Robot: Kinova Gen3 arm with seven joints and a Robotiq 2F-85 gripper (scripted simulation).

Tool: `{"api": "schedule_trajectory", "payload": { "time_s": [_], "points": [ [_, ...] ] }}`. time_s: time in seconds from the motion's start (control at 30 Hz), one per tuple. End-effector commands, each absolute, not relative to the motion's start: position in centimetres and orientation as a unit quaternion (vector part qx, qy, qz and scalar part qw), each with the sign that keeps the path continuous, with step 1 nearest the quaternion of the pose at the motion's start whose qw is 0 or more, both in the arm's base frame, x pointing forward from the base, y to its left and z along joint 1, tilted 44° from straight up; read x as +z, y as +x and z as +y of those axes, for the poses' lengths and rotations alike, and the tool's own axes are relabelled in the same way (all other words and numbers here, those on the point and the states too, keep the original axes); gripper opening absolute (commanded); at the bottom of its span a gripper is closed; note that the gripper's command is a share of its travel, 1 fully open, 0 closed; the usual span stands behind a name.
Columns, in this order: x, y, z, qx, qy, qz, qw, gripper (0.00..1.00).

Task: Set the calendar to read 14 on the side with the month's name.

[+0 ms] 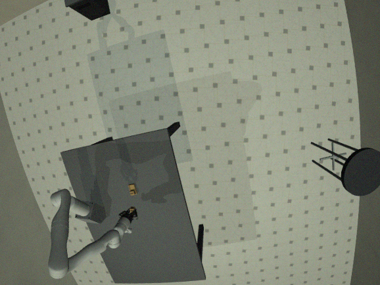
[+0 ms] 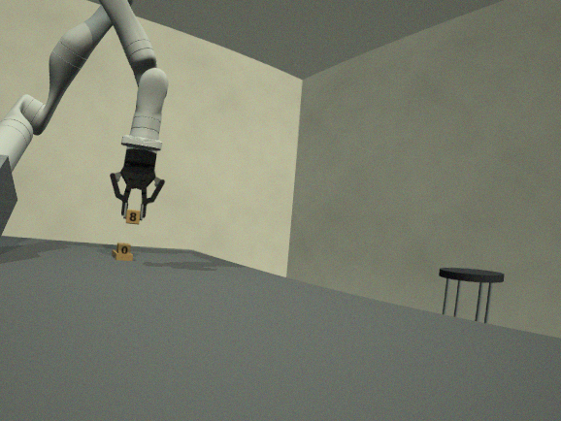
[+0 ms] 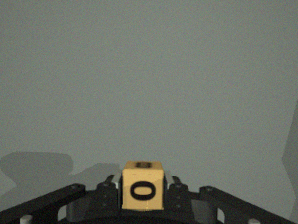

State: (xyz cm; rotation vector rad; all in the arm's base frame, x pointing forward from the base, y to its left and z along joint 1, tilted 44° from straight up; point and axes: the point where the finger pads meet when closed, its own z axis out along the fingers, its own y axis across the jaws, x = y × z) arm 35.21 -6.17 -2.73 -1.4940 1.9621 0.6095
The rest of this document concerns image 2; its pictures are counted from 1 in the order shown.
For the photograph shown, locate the tan cube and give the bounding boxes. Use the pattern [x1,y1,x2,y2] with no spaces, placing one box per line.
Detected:
[126,210,141,224]
[116,243,131,254]

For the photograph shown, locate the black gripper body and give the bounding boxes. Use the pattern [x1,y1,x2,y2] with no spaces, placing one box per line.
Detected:
[120,148,156,190]

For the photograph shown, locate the tan rectangular tray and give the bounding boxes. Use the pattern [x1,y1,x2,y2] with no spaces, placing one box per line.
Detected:
[112,250,133,261]

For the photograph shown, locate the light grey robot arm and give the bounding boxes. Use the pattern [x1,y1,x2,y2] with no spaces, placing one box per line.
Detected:
[0,0,168,172]

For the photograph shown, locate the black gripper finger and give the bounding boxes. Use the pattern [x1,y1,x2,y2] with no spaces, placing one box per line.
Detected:
[140,174,165,220]
[110,172,135,219]

